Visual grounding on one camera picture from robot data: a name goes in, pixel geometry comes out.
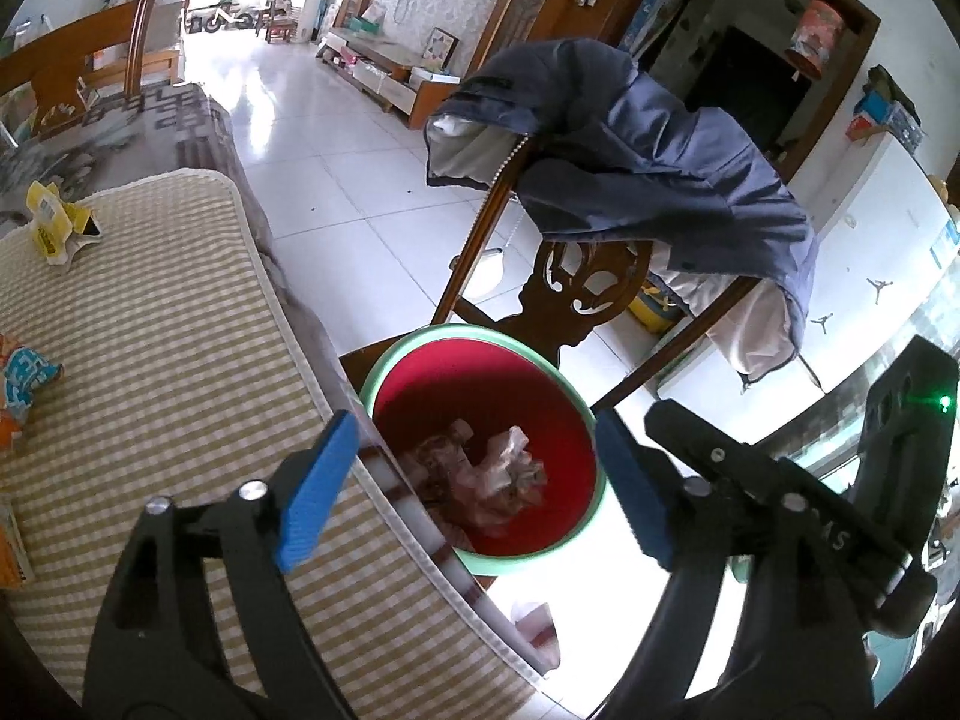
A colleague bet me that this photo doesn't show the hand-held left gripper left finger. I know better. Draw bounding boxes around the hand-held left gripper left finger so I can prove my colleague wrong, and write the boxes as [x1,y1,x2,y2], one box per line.
[82,410,361,720]

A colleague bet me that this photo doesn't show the framed geometric picture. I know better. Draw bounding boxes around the framed geometric picture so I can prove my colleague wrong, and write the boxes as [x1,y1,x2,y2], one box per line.
[424,26,458,68]

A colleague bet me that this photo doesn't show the small wooden chair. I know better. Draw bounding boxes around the small wooden chair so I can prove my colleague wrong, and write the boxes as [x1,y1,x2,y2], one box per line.
[255,0,297,42]

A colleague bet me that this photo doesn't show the plain wooden chair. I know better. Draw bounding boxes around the plain wooden chair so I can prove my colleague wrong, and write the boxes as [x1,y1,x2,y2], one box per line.
[0,0,162,140]

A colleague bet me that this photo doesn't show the purple pink wrapper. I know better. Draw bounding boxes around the purple pink wrapper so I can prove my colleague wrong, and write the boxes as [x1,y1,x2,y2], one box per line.
[405,420,482,515]

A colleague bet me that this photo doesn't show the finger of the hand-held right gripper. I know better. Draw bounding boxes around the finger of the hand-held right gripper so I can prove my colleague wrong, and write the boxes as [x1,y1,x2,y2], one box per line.
[645,399,935,638]

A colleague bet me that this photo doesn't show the carved dark wooden chair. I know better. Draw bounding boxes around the carved dark wooden chair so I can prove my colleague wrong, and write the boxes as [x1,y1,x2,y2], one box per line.
[339,131,758,466]

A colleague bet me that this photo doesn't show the pink white printed wrapper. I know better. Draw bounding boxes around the pink white printed wrapper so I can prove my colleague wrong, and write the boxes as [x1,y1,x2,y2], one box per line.
[480,426,552,522]

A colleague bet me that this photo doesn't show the dark blue jacket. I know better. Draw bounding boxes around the dark blue jacket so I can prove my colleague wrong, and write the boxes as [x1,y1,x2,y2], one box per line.
[424,37,818,391]

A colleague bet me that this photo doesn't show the white hanging pouch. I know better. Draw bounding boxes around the white hanging pouch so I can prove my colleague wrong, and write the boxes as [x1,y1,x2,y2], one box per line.
[469,247,507,297]

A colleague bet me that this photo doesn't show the crushed yellow carton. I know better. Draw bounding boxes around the crushed yellow carton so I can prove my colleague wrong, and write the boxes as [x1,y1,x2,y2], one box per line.
[26,180,102,267]

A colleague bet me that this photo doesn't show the yellow toy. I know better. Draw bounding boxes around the yellow toy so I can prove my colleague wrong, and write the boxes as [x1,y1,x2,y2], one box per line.
[626,285,687,331]

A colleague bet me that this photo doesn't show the wooden television cabinet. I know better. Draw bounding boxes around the wooden television cabinet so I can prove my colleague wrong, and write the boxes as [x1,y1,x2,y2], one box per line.
[315,26,462,128]

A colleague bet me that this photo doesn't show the red hanging decoration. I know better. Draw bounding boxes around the red hanging decoration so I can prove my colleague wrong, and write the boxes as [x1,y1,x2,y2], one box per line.
[784,0,848,80]

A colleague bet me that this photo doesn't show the white balance bike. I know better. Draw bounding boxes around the white balance bike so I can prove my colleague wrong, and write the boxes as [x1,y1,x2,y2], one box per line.
[184,4,256,35]

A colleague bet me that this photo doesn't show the white refrigerator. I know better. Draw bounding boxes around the white refrigerator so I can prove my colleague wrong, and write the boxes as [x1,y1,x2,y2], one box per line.
[656,131,960,406]

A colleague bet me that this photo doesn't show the orange snack packet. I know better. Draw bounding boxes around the orange snack packet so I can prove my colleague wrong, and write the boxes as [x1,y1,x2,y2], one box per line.
[0,334,65,451]

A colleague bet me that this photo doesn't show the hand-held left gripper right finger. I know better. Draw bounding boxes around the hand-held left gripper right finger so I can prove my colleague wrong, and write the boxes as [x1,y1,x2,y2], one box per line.
[595,409,878,720]

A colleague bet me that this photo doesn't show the red basin with green rim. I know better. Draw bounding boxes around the red basin with green rim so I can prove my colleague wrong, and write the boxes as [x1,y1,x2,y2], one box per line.
[358,322,608,580]

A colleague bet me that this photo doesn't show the small orange white carton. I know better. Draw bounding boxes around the small orange white carton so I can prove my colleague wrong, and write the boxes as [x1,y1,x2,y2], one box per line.
[0,499,35,590]

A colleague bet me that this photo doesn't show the white bead string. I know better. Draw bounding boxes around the white bead string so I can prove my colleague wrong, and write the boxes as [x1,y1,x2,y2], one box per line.
[489,135,528,187]

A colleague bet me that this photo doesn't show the grey patterned tablecloth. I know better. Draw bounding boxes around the grey patterned tablecloth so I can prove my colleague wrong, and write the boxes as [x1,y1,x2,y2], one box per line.
[0,79,301,316]

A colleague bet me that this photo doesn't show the blue box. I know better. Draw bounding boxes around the blue box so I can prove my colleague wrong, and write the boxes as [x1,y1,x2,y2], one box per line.
[851,94,923,147]

